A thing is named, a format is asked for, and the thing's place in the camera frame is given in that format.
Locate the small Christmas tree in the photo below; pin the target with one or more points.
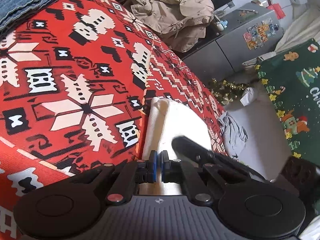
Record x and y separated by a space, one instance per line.
226 90

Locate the white tied curtain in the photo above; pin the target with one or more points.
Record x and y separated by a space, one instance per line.
297 30

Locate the white hanging cloth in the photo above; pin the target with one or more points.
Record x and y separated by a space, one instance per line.
248 96

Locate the grey refrigerator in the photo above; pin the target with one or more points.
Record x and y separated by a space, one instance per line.
225 47

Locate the red flat box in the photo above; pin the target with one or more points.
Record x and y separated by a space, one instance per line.
276 10

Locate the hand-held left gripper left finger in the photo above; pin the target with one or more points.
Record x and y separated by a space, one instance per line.
155 166

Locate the grey sweater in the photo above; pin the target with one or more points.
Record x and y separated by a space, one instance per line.
233 135

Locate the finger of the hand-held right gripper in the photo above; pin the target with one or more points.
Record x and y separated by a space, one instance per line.
190 146

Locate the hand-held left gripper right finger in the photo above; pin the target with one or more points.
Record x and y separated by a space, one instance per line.
163 167

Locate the beige jacket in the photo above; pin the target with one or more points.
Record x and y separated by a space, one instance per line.
172 12

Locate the green Christmas wall banner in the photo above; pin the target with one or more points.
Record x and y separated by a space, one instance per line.
295 92

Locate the white knit vest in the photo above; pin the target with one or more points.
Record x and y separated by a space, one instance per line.
180 125

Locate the red patterned blanket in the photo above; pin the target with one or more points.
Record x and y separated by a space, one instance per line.
75 62

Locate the colourful fridge sticker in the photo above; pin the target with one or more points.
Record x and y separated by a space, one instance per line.
261 32

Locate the wooden nightstand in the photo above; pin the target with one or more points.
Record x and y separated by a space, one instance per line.
297 177

